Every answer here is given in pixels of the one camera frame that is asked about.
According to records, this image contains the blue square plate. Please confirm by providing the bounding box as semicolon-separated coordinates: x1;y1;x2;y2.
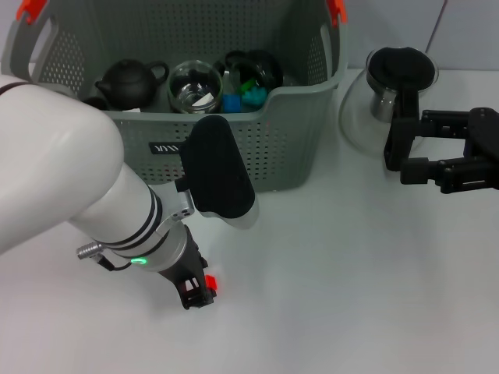
222;93;243;115

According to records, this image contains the teal square plate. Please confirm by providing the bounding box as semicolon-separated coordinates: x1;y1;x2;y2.
241;87;271;107

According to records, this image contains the grey perforated storage bin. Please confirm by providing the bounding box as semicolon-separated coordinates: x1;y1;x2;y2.
0;0;349;194

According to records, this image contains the left wrist camera housing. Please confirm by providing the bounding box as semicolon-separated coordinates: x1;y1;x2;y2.
175;115;261;231

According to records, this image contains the orange bin handle latch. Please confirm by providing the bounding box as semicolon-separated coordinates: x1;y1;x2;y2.
326;0;349;26
15;0;47;23

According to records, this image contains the dark clay teapot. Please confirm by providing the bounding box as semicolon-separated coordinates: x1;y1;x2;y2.
95;58;172;112

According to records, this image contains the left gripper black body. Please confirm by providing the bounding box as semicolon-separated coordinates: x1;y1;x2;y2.
157;224;208;289

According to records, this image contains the glass carafe with black handle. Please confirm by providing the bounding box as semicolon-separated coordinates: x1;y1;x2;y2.
338;45;440;172

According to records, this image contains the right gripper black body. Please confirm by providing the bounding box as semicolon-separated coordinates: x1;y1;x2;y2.
465;106;499;161

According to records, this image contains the glass teacup with black sleeve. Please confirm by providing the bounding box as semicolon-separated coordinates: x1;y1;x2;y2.
167;60;226;115
224;49;285;94

